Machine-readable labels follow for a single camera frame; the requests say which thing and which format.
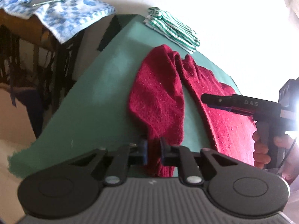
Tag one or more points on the red knitted sweater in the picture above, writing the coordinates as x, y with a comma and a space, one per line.
158, 98

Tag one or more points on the person's right hand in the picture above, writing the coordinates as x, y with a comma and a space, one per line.
260, 158

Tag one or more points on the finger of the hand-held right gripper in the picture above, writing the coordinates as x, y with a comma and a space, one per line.
233, 110
222, 100

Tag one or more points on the wooden side table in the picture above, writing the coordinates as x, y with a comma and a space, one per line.
21, 31

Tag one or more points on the green table cloth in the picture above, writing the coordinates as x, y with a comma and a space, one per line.
100, 93

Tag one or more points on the flat metal tool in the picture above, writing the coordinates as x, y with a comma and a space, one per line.
39, 2

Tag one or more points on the green striped folded clothes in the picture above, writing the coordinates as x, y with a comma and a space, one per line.
172, 28

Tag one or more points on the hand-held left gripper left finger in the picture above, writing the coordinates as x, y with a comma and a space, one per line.
145, 152

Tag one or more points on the blue patterned white cloth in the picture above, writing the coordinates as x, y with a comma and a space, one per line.
70, 14

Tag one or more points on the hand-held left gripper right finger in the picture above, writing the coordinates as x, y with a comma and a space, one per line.
163, 154

